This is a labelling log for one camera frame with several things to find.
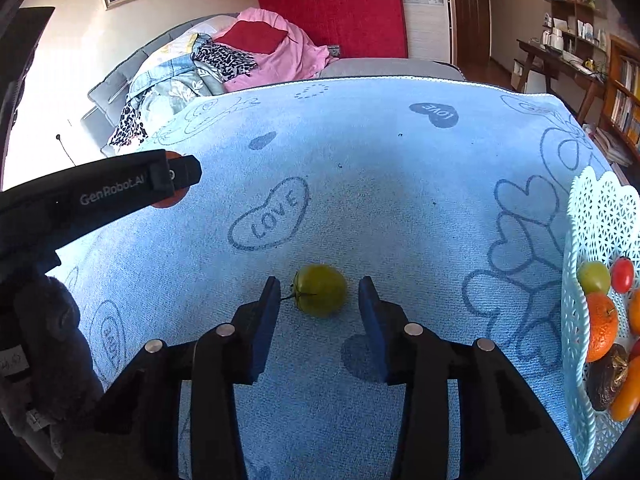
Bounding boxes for floral patterned quilt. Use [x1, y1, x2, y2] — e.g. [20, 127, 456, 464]
[107, 32, 256, 148]

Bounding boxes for dark brown mangosteen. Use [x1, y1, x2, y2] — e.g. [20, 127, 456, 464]
[586, 344, 630, 412]

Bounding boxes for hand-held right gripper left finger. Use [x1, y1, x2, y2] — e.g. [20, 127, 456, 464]
[54, 276, 282, 480]

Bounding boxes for pale blue plastic lattice basket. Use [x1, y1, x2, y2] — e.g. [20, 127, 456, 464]
[561, 165, 640, 476]

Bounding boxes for blue printed towel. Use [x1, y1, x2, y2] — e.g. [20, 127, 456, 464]
[50, 76, 621, 480]

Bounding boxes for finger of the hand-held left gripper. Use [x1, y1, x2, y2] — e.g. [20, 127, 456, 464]
[50, 149, 202, 253]

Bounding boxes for red mattress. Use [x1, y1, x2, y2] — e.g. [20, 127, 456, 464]
[248, 0, 408, 59]

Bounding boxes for wooden and white wardrobe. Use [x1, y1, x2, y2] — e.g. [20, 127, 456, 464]
[397, 0, 453, 63]

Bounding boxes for wooden bookshelf with books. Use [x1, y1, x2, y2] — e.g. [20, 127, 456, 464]
[597, 35, 640, 161]

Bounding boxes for pale green tomato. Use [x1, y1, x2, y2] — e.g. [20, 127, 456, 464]
[577, 260, 612, 295]

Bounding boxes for black wall cable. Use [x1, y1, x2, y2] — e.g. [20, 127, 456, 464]
[56, 134, 78, 166]

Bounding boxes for wooden desk shelf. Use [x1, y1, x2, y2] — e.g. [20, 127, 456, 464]
[542, 0, 611, 61]

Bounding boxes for wooden desk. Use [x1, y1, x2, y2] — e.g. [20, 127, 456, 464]
[512, 39, 608, 123]

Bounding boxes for dark wooden door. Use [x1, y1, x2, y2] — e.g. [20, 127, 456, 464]
[447, 0, 493, 68]

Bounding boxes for grey bed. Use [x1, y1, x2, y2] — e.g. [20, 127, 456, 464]
[87, 12, 468, 158]

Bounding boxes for red pillow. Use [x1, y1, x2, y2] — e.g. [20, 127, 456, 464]
[215, 20, 289, 55]

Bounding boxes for pink blanket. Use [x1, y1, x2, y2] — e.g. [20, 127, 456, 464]
[210, 7, 341, 93]

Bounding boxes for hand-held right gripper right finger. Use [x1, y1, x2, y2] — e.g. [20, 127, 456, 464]
[358, 276, 583, 480]

